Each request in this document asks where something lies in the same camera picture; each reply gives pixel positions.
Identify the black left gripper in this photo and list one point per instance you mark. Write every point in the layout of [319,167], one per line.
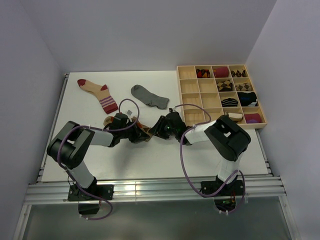
[138,135]

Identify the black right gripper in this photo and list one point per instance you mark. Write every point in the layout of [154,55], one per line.
[157,129]

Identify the tan orange argyle sock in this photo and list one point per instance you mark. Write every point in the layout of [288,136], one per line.
[136,134]

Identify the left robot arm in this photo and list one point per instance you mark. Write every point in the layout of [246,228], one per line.
[70,145]

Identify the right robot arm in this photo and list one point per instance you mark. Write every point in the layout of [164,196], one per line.
[229,139]

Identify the tan sock with purple stripes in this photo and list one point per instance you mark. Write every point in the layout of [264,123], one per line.
[101,92]

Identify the red orange argyle rolled sock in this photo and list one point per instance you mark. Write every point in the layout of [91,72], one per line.
[203,73]

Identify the black white striped rolled sock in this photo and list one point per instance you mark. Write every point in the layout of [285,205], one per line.
[229,102]

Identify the wooden compartment tray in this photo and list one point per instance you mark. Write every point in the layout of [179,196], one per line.
[202,100]

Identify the beige rolled sock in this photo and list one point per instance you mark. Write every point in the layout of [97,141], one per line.
[236,117]

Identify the brown tan argyle rolled sock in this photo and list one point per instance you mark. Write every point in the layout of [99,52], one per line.
[225,86]

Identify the crimson rolled sock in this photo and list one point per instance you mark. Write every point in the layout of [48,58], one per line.
[221,72]

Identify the magenta purple rolled sock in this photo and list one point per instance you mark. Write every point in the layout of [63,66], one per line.
[253,118]

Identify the black blue rolled sock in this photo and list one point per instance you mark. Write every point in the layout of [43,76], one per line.
[248,99]

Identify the grey brown argyle rolled sock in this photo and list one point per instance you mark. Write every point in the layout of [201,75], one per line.
[243,87]

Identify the brown white argyle rolled sock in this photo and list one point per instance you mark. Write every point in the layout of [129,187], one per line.
[239,73]

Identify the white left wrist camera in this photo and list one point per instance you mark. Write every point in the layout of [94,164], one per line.
[129,113]

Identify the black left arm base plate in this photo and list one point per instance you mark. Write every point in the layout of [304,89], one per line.
[90,200]

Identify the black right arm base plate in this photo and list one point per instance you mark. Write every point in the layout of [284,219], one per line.
[233,194]

